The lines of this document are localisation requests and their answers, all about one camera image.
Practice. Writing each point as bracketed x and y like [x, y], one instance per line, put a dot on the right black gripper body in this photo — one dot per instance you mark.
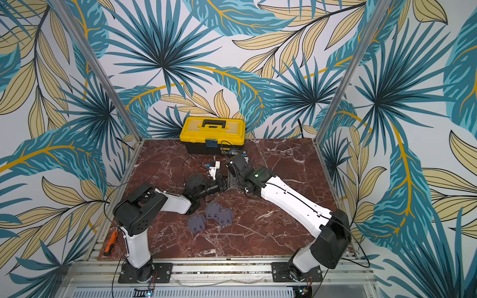
[234, 179]

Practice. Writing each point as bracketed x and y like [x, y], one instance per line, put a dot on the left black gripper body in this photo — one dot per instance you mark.
[214, 187]

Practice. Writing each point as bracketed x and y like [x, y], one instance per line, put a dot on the lavender stand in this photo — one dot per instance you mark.
[232, 182]
[212, 210]
[224, 217]
[197, 224]

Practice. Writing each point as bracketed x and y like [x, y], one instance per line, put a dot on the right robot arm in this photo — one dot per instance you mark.
[330, 229]

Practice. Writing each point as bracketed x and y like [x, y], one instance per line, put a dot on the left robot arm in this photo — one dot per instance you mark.
[137, 212]

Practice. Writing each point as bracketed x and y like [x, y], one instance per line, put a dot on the yellow black toolbox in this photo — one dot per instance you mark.
[213, 136]

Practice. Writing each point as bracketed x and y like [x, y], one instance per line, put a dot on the white perforated vent panel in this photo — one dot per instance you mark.
[182, 292]

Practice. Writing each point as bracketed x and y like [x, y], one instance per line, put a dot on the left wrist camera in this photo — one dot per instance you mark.
[212, 169]

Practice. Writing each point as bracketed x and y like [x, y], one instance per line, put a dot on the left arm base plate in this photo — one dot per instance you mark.
[157, 273]

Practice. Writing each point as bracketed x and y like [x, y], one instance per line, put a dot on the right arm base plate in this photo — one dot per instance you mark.
[284, 272]

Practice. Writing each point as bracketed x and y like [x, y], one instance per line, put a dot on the orange handled screwdriver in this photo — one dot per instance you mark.
[110, 244]

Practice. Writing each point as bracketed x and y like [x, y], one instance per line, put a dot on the right aluminium frame post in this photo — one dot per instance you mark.
[360, 50]

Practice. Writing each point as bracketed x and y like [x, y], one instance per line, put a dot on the aluminium frame post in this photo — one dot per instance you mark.
[360, 50]
[73, 27]

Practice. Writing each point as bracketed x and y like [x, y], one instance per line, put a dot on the aluminium front rail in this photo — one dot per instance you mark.
[234, 271]

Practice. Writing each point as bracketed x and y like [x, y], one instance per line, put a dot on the left aluminium frame post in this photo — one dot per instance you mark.
[73, 27]

